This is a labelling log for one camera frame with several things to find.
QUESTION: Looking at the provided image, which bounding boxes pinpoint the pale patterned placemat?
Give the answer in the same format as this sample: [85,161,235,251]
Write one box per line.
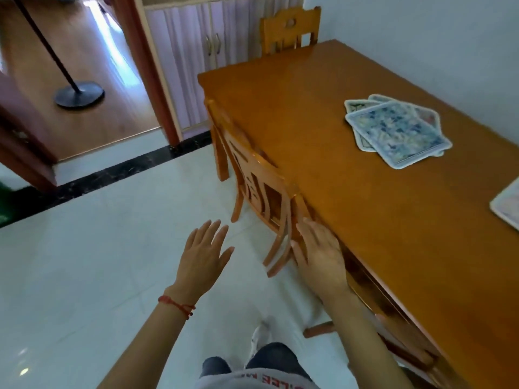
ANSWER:
[489,188,519,232]
[344,99,382,153]
[368,94,445,157]

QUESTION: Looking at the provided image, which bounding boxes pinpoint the white shirt with red print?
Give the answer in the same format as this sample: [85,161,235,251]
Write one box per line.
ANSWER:
[194,368,322,389]

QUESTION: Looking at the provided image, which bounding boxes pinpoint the red-brown door frame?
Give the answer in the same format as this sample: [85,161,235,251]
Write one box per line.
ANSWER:
[106,0,181,147]

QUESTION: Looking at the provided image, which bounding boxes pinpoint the white cabinet with curtained doors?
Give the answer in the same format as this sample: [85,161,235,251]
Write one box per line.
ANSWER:
[134,0,305,140]

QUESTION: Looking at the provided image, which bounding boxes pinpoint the blue jeans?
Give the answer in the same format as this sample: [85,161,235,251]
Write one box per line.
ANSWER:
[199,342,313,381]

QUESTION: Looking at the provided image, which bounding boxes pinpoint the person's left forearm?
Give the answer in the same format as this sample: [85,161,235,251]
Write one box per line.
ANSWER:
[97,287,200,389]

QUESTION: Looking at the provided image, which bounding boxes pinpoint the black floor stand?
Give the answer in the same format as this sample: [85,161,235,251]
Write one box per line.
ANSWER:
[10,0,105,109]

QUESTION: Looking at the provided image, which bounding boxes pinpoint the person's right forearm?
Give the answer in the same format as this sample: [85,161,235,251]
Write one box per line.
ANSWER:
[322,288,415,389]

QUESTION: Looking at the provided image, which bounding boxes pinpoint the person's right hand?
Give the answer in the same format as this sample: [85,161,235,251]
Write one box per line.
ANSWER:
[291,218,350,303]

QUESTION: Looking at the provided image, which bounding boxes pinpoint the green object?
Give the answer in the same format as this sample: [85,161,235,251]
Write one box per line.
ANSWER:
[0,181,14,226]

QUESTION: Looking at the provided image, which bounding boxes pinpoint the orange wooden dining table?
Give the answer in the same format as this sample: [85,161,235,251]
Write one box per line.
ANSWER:
[197,39,519,389]

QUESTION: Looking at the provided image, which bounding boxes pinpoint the white shoe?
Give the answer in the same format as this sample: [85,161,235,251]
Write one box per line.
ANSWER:
[249,317,277,361]

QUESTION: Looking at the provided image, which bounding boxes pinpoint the red-brown wooden door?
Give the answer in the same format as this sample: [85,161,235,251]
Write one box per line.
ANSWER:
[0,71,58,193]

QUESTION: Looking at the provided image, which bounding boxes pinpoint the blue patterned placemat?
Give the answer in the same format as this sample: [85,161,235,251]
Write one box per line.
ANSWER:
[345,100,453,170]

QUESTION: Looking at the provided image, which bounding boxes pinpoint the wooden chair with slatted back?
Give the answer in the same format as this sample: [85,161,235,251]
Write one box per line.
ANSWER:
[205,99,313,279]

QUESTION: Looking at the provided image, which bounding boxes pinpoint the red string bracelet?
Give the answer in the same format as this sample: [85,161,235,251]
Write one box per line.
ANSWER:
[158,295,196,320]

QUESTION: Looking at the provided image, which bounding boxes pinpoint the wooden chair with cutout back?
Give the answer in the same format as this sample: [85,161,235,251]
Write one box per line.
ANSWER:
[259,6,322,57]

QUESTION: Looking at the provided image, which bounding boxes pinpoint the person's left hand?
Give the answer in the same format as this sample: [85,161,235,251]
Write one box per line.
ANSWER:
[168,220,236,304]

